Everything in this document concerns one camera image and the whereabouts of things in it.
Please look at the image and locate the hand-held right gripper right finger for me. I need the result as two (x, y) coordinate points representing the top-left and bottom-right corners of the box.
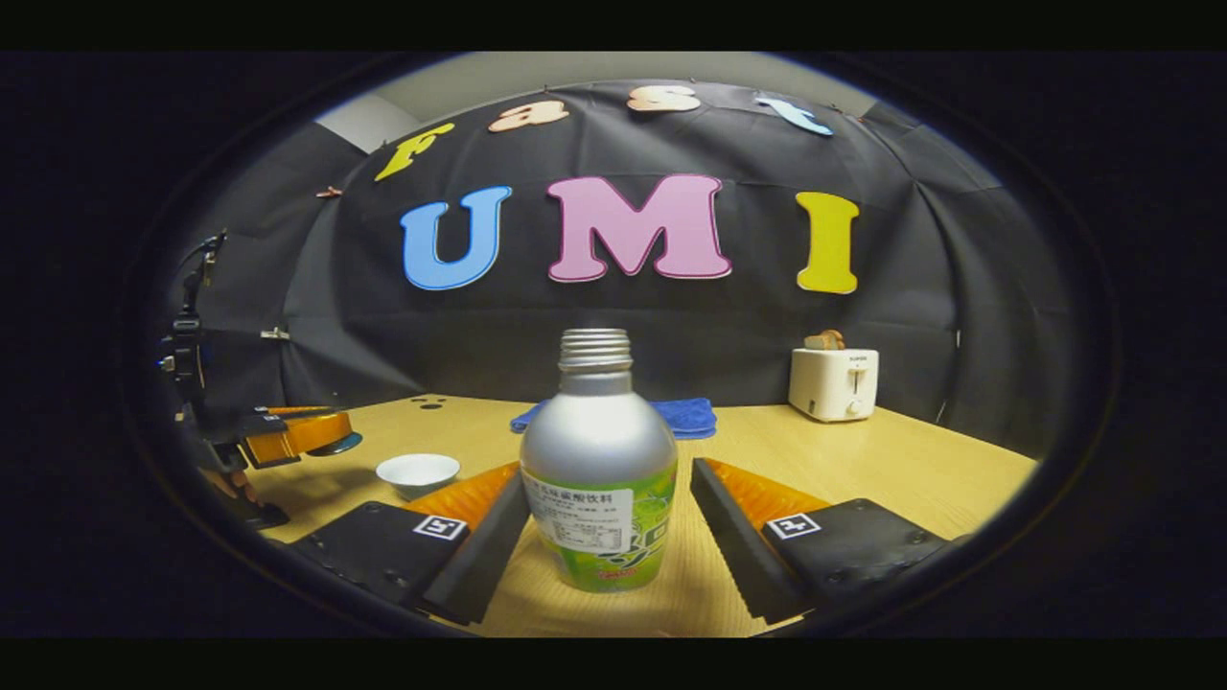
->
(690, 458), (950, 624)

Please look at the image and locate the white toaster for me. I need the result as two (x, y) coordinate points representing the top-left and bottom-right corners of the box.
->
(788, 347), (880, 423)

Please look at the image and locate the blue towel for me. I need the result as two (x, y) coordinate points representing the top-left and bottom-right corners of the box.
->
(510, 398), (718, 440)

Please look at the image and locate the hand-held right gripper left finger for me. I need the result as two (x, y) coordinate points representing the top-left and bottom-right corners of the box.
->
(292, 462), (531, 626)

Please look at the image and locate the black backdrop cloth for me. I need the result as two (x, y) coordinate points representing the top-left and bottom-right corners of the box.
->
(187, 81), (1079, 461)

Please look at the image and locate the silver green-label water bottle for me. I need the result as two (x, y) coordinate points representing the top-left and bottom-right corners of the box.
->
(520, 328), (680, 593)

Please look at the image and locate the teal teacup white inside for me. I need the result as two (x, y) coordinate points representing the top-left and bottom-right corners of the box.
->
(376, 453), (461, 501)

